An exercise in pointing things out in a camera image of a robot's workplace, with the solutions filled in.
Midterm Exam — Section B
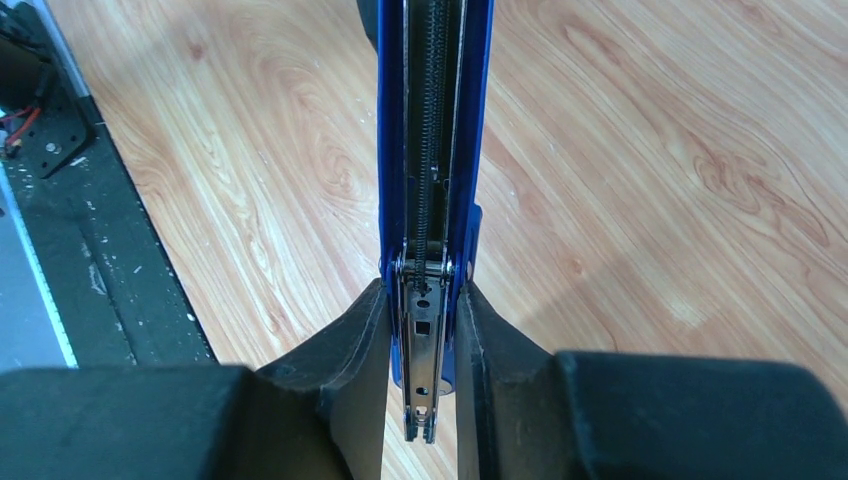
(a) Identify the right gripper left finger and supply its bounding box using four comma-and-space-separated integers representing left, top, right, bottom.
1, 280, 390, 479

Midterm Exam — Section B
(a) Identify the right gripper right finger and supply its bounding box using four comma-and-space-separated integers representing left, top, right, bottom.
455, 284, 847, 479

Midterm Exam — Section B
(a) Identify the blue stapler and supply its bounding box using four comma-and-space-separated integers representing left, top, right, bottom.
375, 1, 494, 443

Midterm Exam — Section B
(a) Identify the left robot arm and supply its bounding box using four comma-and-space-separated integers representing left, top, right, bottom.
1, 35, 57, 111

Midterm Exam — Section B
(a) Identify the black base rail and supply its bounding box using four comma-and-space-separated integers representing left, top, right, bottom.
0, 0, 220, 369

